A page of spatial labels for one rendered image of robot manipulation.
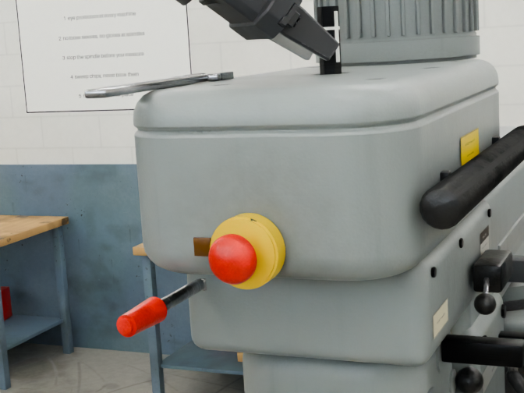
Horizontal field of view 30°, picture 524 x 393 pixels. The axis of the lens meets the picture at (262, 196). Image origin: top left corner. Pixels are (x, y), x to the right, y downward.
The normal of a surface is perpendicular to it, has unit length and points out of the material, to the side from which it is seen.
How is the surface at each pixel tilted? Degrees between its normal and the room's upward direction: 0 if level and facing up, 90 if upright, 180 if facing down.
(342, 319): 90
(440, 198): 90
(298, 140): 90
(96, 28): 90
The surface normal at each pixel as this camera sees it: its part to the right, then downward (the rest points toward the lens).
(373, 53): -0.34, 0.18
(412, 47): 0.04, 0.16
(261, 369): -0.64, 0.04
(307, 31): 0.29, 0.14
